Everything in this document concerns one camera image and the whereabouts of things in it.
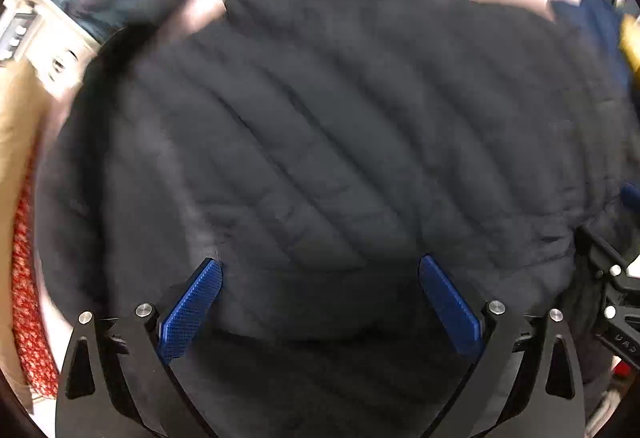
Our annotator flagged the black quilted down jacket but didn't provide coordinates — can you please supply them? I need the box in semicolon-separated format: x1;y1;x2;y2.
36;0;639;437

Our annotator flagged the yellow folded jacket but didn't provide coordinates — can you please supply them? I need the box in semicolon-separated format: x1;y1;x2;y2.
620;14;640;85

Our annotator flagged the navy blue folded garment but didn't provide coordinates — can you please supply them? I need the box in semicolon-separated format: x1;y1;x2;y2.
550;0;634;88

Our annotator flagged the red floral garment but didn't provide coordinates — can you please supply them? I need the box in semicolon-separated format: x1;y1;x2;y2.
11;179;58;399

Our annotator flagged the beige padded coat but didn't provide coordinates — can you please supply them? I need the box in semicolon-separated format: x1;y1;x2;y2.
1;59;50;409

